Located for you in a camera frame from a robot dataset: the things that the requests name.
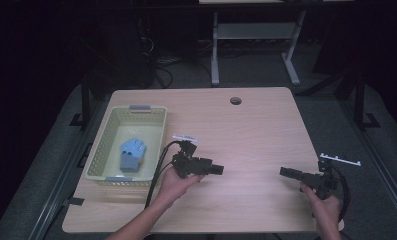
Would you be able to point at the person's right hand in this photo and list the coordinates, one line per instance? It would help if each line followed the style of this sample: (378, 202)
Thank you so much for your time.
(326, 208)

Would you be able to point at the aluminium rail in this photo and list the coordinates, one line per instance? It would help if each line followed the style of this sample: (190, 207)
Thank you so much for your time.
(379, 173)
(64, 173)

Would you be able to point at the white metal desk frame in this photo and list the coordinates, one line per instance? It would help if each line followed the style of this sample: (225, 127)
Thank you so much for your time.
(252, 30)

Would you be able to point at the pale yellow plastic basket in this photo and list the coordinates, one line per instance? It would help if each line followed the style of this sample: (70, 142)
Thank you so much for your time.
(106, 146)

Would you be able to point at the black metal stand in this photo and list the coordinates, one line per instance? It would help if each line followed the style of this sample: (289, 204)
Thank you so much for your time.
(360, 100)
(85, 103)

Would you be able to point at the person's left hand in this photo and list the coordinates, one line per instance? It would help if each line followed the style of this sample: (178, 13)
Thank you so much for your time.
(174, 190)

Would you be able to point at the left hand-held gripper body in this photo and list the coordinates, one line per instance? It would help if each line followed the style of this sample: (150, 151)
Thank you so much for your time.
(189, 165)

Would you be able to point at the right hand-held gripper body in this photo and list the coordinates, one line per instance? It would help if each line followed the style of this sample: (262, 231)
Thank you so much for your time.
(322, 181)

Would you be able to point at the black tape strip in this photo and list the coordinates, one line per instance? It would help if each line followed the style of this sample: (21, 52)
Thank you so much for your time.
(74, 201)

